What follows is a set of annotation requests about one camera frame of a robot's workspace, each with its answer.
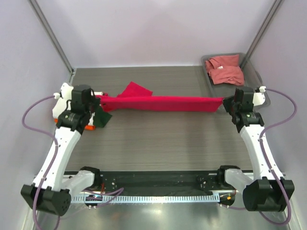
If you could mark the red t-shirt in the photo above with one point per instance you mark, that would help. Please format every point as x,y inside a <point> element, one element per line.
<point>139,98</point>

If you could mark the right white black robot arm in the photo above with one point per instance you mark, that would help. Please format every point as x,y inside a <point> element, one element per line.
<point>268,190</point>

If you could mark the salmon pink t-shirt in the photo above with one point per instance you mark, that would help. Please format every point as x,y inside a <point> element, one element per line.
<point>225,69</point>

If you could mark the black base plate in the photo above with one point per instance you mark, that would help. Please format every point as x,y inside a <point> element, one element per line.
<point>163,183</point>

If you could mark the right aluminium corner post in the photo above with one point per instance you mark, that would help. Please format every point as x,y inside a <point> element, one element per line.
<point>262,30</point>

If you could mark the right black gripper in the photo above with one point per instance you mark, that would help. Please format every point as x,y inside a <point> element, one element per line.
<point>227,102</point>

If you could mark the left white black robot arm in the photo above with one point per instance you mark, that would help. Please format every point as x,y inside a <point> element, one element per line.
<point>48,192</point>

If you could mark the slotted cable duct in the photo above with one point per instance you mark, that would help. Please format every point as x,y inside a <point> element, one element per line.
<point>96,199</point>

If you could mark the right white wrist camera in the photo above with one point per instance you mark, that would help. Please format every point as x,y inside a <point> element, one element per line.
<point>259,98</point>

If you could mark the aluminium corner post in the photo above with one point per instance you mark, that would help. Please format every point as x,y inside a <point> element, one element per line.
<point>46,26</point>
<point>262,30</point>

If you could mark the left aluminium corner post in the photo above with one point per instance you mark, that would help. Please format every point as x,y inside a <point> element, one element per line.
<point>46,26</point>

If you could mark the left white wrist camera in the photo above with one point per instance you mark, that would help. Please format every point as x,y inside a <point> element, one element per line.
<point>65,92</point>

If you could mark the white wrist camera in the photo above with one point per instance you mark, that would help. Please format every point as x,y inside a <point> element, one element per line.
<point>65,92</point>
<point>259,98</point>

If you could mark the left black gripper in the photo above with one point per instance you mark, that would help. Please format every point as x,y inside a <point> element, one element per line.
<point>96,102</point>

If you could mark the grey plastic tray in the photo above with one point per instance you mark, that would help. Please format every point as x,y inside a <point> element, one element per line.
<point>251,76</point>

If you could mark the folded dark green t-shirt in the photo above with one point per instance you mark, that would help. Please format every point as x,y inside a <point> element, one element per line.
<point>101,118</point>

